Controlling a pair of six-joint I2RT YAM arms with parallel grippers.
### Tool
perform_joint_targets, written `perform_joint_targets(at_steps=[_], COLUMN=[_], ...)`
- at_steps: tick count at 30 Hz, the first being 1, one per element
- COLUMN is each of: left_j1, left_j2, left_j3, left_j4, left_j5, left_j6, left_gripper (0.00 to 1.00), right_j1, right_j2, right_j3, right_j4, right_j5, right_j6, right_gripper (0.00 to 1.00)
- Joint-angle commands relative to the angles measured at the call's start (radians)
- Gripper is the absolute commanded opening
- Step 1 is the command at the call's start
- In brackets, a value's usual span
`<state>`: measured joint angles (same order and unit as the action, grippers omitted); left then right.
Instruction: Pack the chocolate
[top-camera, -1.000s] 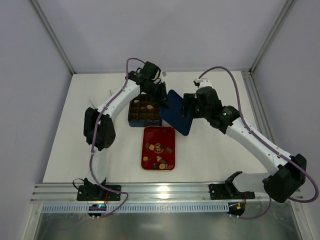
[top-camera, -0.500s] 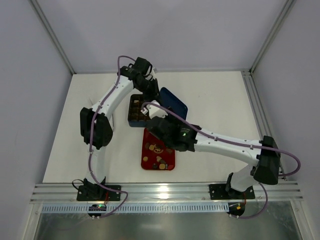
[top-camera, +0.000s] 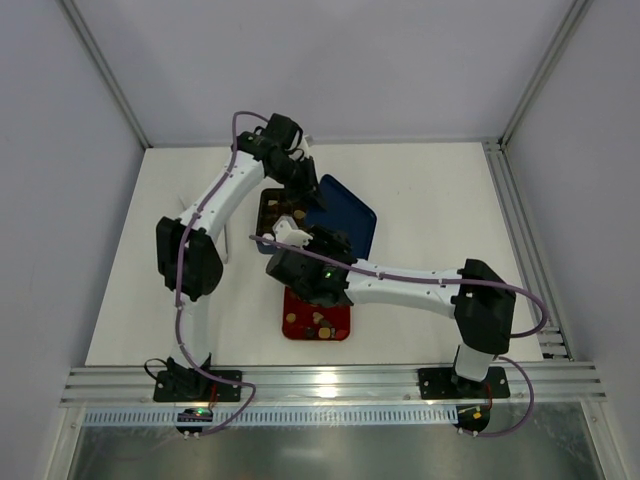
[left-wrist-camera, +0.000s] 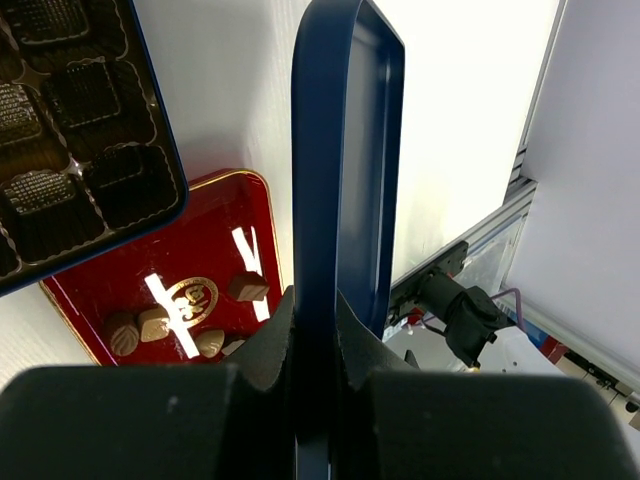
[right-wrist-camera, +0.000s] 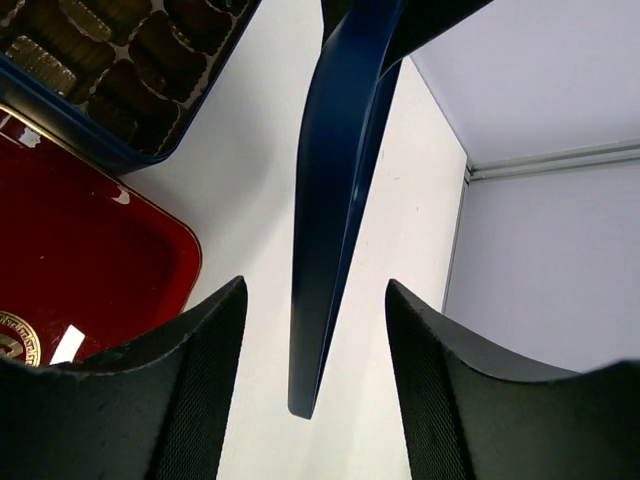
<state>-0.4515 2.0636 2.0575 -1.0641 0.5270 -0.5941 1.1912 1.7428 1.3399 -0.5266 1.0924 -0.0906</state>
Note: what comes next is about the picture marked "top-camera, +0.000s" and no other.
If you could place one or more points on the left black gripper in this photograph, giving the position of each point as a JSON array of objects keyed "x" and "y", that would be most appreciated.
[{"x": 304, "y": 179}]

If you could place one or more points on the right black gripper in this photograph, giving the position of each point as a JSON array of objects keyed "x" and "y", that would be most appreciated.
[{"x": 329, "y": 240}]

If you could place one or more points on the dark blue box lid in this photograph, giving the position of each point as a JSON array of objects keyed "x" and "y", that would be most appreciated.
[{"x": 344, "y": 212}]

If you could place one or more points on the red lacquer tray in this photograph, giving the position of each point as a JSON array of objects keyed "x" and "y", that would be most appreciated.
[{"x": 335, "y": 318}]

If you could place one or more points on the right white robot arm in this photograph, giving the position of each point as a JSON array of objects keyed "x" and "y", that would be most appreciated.
[{"x": 474, "y": 296}]

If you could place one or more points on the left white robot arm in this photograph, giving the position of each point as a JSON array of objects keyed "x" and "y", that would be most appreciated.
[{"x": 187, "y": 256}]

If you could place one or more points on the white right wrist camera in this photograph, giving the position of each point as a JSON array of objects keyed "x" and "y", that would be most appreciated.
[{"x": 286, "y": 231}]

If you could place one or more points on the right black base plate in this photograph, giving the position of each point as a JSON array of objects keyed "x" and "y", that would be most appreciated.
[{"x": 440, "y": 383}]

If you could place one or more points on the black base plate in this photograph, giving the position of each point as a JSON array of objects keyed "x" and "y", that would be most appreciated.
[
  {"x": 225, "y": 387},
  {"x": 440, "y": 383}
]

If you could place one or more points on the slotted grey cable duct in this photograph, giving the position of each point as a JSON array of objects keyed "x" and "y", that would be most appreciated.
[{"x": 255, "y": 416}]

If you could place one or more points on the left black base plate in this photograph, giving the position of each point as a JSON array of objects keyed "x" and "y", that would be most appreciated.
[{"x": 225, "y": 387}]

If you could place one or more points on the aluminium right rail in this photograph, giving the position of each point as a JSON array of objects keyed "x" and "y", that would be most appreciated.
[{"x": 552, "y": 337}]

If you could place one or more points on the aluminium rail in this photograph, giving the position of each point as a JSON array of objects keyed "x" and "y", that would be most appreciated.
[
  {"x": 550, "y": 381},
  {"x": 552, "y": 337}
]

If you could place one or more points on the aluminium front rail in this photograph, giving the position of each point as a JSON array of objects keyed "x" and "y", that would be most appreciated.
[{"x": 550, "y": 381}]

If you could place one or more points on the left frame post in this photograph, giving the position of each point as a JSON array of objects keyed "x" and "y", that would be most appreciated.
[{"x": 90, "y": 45}]

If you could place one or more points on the frame post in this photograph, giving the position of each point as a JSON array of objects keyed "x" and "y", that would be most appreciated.
[
  {"x": 553, "y": 53},
  {"x": 90, "y": 45}
]

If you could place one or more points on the right frame post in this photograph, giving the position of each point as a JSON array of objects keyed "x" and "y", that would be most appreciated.
[{"x": 553, "y": 53}]

